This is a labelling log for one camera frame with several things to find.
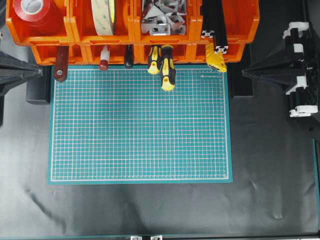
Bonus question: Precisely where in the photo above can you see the orange bin top far-left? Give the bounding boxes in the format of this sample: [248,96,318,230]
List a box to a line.
[5,0,75,46]

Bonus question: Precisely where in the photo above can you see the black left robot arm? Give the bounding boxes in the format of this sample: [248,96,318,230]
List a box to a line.
[0,51,44,126]

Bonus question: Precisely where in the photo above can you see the cream double-sided tape roll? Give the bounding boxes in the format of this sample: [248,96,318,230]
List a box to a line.
[91,0,116,36]

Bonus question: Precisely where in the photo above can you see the yellow black screwdriver long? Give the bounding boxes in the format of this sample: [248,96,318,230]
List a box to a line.
[160,44,176,91]

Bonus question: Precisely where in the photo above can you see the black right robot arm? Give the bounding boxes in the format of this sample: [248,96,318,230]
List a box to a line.
[242,0,320,118]

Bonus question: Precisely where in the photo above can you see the red tape roll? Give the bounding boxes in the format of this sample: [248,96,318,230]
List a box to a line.
[13,0,62,27]

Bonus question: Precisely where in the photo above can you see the yellow utility knife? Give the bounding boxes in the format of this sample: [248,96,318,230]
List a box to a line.
[205,43,227,73]

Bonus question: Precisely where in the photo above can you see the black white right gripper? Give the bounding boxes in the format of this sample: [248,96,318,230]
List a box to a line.
[242,21,320,118]

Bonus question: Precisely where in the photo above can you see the orange bin top right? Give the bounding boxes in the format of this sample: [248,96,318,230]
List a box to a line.
[196,0,260,45]

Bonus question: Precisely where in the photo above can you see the black rack foot left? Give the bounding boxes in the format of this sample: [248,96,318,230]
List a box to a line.
[25,66,52,105]

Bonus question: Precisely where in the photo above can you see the black aluminium profile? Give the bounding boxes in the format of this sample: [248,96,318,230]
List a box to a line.
[200,0,216,39]
[213,0,229,55]

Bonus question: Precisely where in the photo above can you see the grey metal corner brackets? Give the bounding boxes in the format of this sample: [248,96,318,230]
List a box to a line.
[140,0,187,36]

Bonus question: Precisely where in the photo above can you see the brown wooden tool handle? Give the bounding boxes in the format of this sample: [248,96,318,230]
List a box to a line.
[54,45,69,83]

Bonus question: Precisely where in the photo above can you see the black tool handle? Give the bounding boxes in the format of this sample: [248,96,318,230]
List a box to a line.
[124,44,134,69]

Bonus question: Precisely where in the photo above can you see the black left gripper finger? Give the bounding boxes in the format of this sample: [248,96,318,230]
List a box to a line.
[0,51,43,83]

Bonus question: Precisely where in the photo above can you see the orange bin lower far-left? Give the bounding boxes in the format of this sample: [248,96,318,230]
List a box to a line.
[31,44,88,66]

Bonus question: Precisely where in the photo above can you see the green cutting mat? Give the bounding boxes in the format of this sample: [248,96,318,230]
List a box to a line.
[48,65,233,185]

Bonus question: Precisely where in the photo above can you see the orange bin lower right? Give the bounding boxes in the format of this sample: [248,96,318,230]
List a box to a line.
[194,43,246,63]

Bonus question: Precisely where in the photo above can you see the orange bin far-left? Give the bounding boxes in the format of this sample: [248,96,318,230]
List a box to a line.
[31,44,88,66]
[5,0,75,46]

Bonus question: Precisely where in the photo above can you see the yellow black screwdriver short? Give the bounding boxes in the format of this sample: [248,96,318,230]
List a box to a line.
[147,45,162,75]

